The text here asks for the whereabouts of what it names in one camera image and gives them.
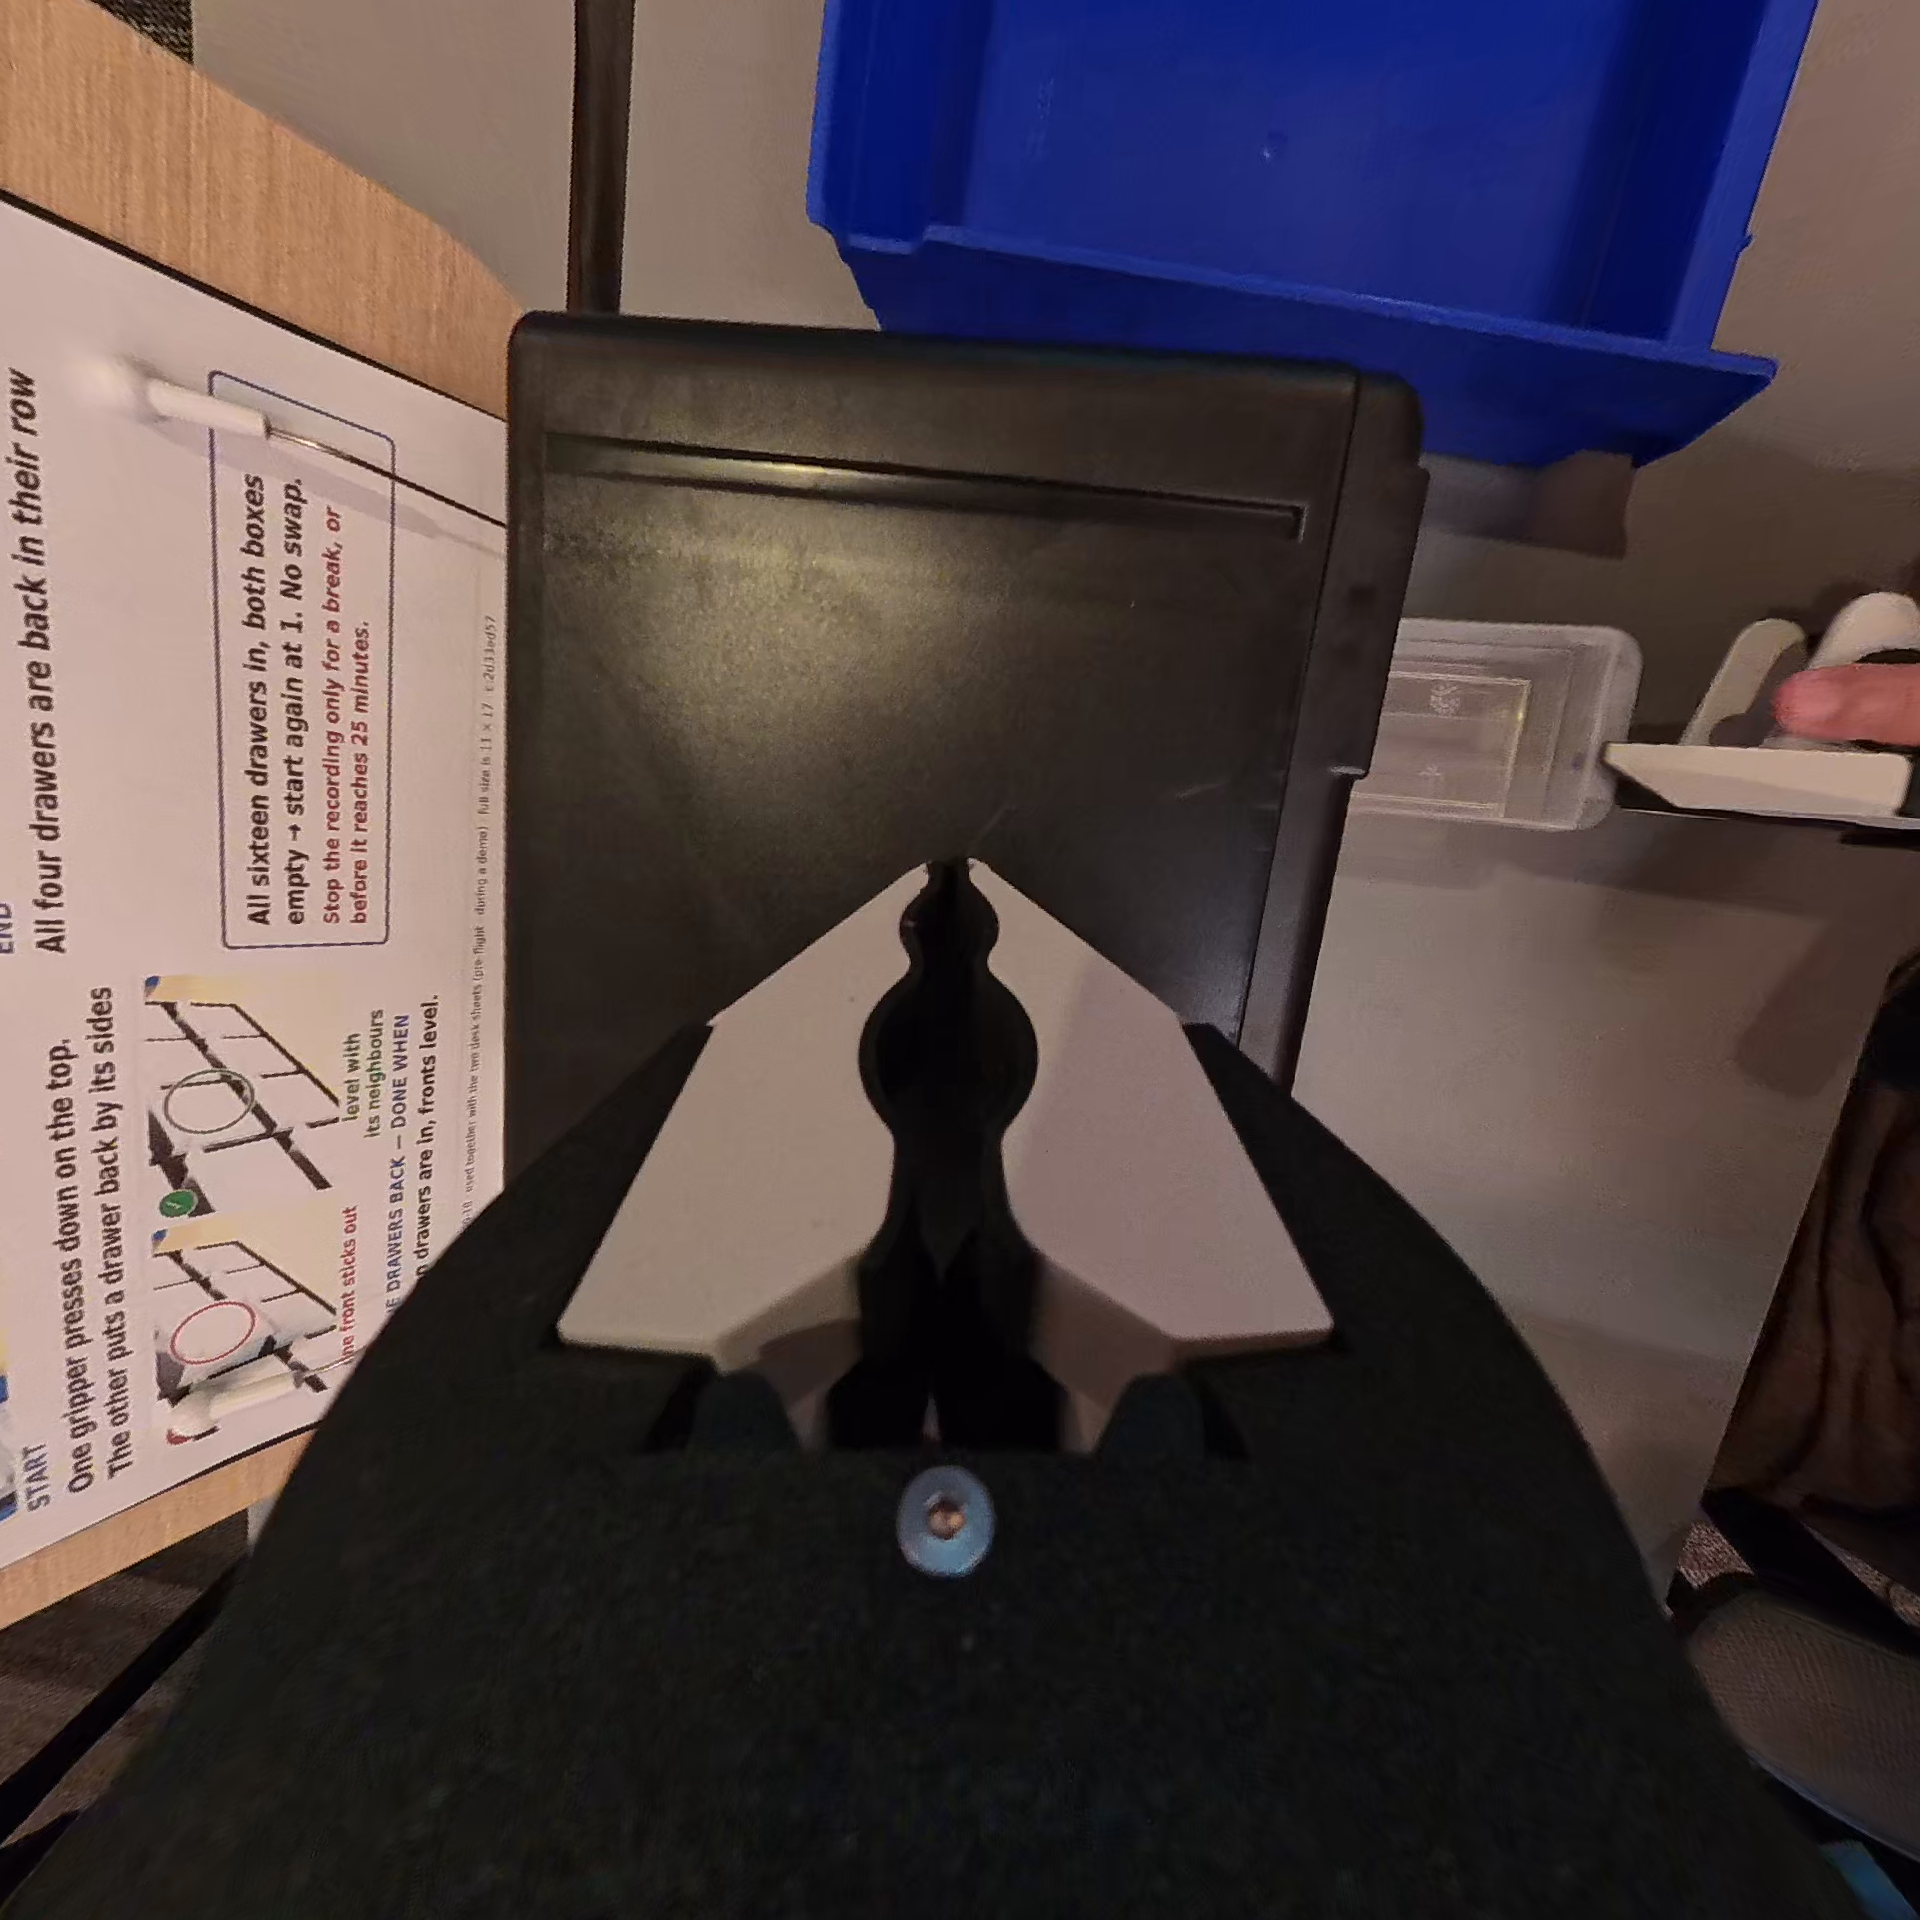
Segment black pole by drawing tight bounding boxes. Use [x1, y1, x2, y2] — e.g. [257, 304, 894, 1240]
[564, 0, 628, 318]

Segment blue plastic bin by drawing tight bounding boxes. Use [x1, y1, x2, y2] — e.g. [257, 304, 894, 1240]
[811, 0, 1827, 465]

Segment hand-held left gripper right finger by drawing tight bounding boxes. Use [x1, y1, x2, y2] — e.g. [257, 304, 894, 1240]
[959, 857, 1336, 1376]

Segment clear plastic drawer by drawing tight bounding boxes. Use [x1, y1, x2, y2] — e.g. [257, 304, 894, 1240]
[1342, 617, 1643, 836]

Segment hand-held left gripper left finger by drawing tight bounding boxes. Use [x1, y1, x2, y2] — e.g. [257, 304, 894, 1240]
[558, 857, 959, 1376]

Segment person's right hand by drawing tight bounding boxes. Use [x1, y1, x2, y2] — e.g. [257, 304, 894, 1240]
[1774, 664, 1920, 748]

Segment printed instruction sheet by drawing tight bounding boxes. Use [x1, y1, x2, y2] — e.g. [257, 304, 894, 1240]
[0, 194, 517, 1571]

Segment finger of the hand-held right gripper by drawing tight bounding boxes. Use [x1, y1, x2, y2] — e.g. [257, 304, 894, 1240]
[1601, 736, 1920, 826]

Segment grey office chair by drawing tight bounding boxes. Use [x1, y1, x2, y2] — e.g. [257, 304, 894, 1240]
[1666, 1510, 1920, 1863]

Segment black drawer cabinet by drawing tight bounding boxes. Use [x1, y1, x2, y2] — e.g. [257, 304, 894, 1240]
[505, 310, 1432, 1187]

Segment person's brown trousers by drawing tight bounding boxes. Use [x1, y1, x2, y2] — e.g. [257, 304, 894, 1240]
[1712, 940, 1920, 1515]

